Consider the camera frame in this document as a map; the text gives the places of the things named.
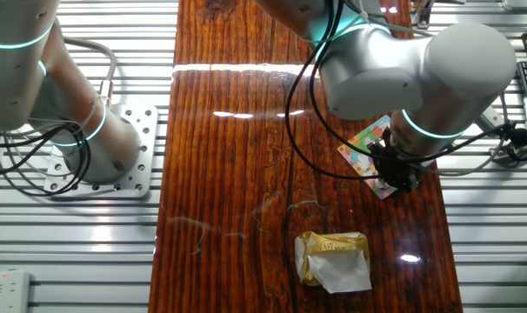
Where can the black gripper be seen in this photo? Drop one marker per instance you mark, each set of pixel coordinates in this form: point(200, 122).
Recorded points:
point(398, 171)

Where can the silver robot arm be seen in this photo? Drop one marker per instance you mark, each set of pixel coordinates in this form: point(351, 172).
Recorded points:
point(455, 74)

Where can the colourful butterfly puzzle board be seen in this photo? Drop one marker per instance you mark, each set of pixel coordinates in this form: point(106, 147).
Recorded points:
point(363, 148)

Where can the gold wrapped snack package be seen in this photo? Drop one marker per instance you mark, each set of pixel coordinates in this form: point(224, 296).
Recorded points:
point(333, 269)

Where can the brown wooden plank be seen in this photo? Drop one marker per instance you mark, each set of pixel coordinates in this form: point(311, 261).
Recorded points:
point(228, 174)

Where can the white power strip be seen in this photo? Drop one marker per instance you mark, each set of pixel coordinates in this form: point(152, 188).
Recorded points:
point(7, 291)

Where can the metal clamp bracket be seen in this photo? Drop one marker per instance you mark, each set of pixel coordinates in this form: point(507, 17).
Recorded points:
point(422, 15)

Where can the silver perforated base plate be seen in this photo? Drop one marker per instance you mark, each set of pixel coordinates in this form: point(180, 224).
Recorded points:
point(142, 182)

